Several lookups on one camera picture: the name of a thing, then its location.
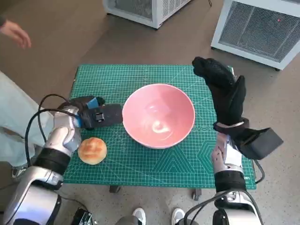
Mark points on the right black gloved robot hand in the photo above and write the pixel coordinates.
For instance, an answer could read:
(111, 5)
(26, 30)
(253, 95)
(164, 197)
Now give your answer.
(225, 93)

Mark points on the left bare black robot hand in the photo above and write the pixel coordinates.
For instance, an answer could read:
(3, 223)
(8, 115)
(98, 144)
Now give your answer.
(107, 114)

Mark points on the round toy bread bun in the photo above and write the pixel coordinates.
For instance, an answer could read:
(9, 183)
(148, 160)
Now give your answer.
(92, 151)

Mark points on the pink bowl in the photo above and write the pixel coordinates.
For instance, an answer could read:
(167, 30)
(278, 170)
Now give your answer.
(159, 112)

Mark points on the person's forearm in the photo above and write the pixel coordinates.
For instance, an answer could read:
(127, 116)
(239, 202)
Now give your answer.
(2, 21)

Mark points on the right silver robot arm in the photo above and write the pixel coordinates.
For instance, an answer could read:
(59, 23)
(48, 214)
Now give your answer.
(228, 164)

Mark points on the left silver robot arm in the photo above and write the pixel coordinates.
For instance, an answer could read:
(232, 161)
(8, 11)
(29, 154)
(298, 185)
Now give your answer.
(58, 140)

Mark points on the green cutting mat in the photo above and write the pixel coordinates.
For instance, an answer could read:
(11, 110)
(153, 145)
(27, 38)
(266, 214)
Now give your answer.
(140, 164)

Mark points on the large white mesh cabinet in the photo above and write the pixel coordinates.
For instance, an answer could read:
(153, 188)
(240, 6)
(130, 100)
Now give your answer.
(257, 28)

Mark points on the black table caster wheel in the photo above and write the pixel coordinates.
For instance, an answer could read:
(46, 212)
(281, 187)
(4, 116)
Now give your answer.
(115, 189)
(197, 194)

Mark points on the white shoe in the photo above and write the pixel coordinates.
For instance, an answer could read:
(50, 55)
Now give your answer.
(178, 214)
(140, 214)

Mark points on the black device on floor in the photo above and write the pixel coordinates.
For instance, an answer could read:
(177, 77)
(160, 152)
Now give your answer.
(83, 216)

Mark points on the person's shoe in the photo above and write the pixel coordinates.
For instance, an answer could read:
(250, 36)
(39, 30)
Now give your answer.
(18, 172)

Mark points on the small white mesh cabinet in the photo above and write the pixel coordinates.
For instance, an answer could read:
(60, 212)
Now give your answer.
(140, 9)

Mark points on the person's hand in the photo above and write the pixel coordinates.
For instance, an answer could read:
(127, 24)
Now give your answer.
(16, 32)

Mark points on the right black wrist camera box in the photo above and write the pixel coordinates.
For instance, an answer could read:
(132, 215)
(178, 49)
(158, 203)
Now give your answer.
(260, 143)

